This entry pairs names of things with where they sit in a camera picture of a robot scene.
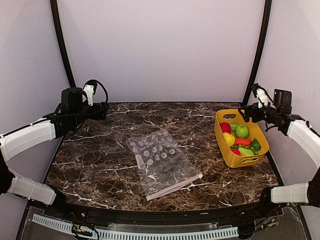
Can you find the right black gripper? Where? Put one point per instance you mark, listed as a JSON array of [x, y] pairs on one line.
[[254, 107]]

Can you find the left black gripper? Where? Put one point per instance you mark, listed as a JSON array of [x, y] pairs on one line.
[[96, 115]]

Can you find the green toy cabbage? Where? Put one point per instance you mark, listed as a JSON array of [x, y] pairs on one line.
[[242, 131]]

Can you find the yellow plastic basket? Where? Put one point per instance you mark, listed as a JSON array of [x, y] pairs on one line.
[[230, 159]]

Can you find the clear zip top bag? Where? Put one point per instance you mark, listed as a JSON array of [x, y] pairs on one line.
[[163, 168]]

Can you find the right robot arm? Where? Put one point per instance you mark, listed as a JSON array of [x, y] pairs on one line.
[[278, 113]]

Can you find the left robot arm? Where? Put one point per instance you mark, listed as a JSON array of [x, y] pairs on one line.
[[75, 108]]

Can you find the green toy cucumber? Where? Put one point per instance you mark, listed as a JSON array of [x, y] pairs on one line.
[[233, 127]]

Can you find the orange toy carrot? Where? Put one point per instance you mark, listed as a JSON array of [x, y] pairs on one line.
[[243, 141]]

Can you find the green toy grapes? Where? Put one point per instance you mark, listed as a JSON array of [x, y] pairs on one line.
[[255, 146]]

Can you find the red toy apple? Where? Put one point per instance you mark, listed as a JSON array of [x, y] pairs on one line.
[[225, 127]]

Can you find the yellow toy apple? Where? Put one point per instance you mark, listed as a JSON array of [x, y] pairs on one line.
[[229, 138]]

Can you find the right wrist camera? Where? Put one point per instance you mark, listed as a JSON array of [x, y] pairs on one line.
[[262, 96]]

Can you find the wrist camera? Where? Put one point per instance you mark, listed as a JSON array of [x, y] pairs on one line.
[[262, 96], [90, 88]]

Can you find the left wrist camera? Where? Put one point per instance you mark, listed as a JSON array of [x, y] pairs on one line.
[[90, 88]]

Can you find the right black frame post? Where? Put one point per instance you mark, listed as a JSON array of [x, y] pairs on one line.
[[259, 50]]

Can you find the black frame post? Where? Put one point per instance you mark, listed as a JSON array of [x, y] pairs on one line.
[[61, 42], [259, 50]]

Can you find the black front rail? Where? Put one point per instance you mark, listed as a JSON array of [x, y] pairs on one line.
[[242, 214]]

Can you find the left black frame post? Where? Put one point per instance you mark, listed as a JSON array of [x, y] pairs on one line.
[[61, 42]]

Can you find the white slotted cable duct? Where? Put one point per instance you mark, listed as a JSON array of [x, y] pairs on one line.
[[114, 231]]

